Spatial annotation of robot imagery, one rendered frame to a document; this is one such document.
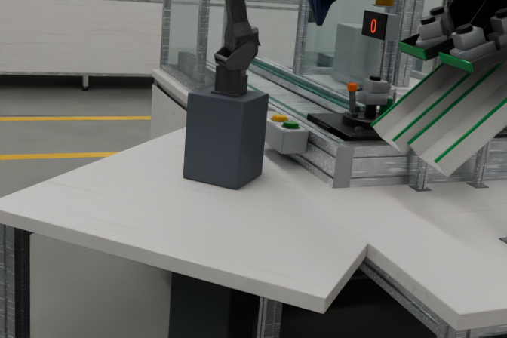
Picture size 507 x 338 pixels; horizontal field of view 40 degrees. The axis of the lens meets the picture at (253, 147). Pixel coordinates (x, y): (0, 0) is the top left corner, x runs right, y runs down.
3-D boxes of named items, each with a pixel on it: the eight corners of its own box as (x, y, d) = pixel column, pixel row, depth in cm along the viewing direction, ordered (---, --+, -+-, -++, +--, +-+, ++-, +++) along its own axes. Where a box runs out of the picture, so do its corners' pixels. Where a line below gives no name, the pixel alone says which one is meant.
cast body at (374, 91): (365, 105, 178) (369, 77, 176) (357, 101, 182) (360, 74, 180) (394, 105, 181) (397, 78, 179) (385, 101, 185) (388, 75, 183)
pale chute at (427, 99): (404, 155, 149) (392, 140, 147) (381, 138, 161) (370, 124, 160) (505, 66, 148) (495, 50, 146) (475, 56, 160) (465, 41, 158)
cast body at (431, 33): (419, 56, 148) (410, 24, 145) (422, 49, 151) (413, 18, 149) (459, 46, 144) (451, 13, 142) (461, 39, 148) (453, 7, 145)
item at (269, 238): (-18, 218, 137) (-18, 204, 136) (198, 130, 217) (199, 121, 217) (324, 314, 112) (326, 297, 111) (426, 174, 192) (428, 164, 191)
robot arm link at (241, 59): (225, 71, 154) (227, 41, 152) (212, 63, 162) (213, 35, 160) (253, 71, 156) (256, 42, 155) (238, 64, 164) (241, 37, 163)
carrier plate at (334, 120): (349, 144, 168) (350, 136, 167) (306, 120, 189) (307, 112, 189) (433, 142, 177) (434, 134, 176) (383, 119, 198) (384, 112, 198)
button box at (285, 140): (281, 154, 173) (283, 130, 172) (250, 132, 192) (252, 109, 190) (306, 153, 176) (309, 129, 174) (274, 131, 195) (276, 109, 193)
